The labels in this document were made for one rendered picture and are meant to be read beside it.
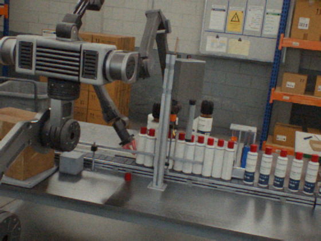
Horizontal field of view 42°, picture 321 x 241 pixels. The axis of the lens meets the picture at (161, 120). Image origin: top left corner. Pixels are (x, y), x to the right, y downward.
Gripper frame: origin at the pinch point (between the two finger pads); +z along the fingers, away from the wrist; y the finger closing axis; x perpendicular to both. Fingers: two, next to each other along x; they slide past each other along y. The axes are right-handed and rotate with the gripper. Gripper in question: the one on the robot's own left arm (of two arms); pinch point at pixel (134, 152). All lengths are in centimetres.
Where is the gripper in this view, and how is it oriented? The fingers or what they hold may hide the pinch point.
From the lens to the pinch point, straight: 229.1
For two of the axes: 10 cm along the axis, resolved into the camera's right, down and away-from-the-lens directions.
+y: 2.1, -2.1, 9.6
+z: 5.0, 8.6, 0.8
